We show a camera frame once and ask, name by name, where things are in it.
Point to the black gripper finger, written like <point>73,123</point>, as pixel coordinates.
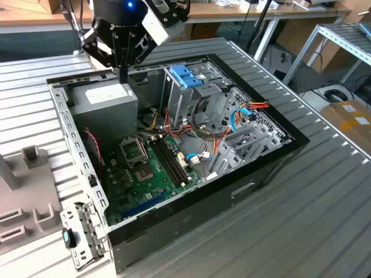
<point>98,46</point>
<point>131,46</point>

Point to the metal disk bay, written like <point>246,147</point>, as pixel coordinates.
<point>224,162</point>

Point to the blue plastic drive latch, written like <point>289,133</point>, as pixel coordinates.
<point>182,73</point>

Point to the patterned brown box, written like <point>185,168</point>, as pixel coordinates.
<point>55,6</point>

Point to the small brown cardboard box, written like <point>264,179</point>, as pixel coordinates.
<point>204,32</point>

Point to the wooden desk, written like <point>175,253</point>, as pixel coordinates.
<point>29,17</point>
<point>232,13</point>

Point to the grey power supply unit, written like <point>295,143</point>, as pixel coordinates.
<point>104,121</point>

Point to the thin metal locking lever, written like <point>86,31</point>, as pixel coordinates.
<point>144,148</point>

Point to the black RAM slot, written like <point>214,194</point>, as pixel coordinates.
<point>166,163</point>
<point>175,159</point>

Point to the black slanted pole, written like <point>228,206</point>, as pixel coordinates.
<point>261,21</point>

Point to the green motherboard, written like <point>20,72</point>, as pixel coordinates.
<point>127,185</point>

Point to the grey parts rack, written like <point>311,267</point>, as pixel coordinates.
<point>32,185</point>

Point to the blue expansion slot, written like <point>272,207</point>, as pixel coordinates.
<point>145,204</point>

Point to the black open PC case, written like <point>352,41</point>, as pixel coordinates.
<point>203,208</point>

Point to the grey metal shelf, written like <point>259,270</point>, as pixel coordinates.
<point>342,34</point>

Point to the labelled cardboard box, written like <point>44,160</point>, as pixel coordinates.
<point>345,121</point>

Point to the silver hinged slot bracket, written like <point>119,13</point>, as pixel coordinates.
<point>87,231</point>

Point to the black teal bracket latch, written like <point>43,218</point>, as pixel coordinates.
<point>67,237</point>

